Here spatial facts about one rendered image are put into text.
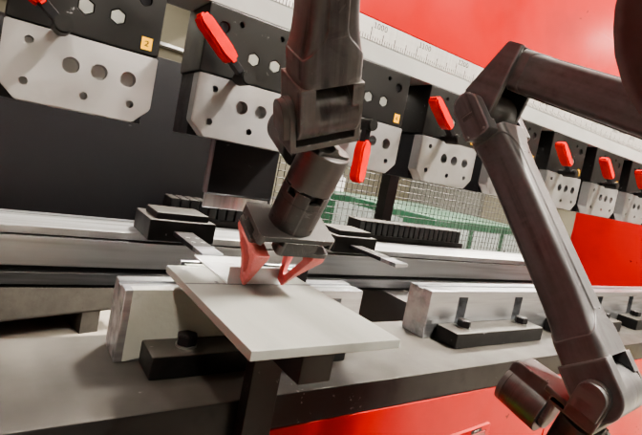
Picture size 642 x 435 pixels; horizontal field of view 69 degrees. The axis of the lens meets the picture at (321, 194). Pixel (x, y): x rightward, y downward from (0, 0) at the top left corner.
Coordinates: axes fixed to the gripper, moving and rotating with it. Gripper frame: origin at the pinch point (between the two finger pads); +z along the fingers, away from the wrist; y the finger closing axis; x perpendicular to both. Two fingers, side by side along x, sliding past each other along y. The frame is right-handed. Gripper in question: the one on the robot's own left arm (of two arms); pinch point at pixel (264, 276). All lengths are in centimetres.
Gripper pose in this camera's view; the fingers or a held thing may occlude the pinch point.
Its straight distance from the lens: 61.1
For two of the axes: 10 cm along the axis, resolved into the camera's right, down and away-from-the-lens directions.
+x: 3.9, 5.9, -7.1
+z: -4.1, 8.0, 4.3
